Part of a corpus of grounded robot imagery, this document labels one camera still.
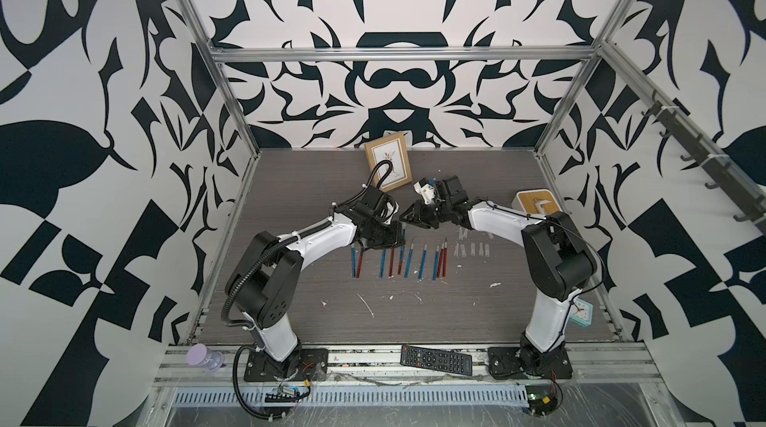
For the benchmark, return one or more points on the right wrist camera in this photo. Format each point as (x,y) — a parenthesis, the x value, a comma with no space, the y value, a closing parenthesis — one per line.
(426,190)

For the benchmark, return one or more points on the blue carving knife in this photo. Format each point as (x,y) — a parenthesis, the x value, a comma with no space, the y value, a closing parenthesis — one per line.
(409,259)
(402,246)

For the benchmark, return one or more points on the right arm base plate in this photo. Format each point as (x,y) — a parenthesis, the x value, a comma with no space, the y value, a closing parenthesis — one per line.
(526,362)

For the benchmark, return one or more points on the wooden picture frame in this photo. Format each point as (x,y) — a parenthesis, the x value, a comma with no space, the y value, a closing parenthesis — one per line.
(388,159)

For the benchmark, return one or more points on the white box with wooden lid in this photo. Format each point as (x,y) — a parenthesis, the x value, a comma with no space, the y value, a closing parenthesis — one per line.
(536,202)

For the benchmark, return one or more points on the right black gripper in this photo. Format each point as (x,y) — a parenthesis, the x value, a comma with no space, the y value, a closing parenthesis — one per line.
(416,215)

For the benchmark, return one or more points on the red knife capped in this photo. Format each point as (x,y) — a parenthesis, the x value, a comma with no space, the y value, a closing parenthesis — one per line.
(401,260)

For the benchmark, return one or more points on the blue knife capped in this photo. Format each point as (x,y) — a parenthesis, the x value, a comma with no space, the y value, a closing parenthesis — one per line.
(435,262)
(423,260)
(382,264)

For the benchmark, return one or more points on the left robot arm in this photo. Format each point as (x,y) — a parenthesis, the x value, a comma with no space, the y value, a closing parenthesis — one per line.
(262,287)

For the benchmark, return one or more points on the red carving knife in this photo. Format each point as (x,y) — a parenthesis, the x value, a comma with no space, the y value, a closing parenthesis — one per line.
(391,262)
(444,257)
(440,260)

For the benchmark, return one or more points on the black wall hook rail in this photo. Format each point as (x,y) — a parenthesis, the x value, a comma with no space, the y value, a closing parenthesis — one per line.
(701,151)

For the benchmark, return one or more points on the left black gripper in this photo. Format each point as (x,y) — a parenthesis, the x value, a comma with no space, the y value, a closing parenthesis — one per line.
(396,237)

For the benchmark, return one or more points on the white cable duct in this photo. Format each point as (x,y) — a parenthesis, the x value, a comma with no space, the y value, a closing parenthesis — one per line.
(515,396)

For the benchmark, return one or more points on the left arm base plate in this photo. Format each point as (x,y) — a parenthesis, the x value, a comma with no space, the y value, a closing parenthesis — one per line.
(303,363)

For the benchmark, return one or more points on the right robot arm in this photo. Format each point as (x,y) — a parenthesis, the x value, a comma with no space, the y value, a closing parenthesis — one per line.
(559,259)

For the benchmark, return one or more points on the black remote control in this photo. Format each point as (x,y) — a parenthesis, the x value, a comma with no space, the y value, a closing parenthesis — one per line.
(438,360)

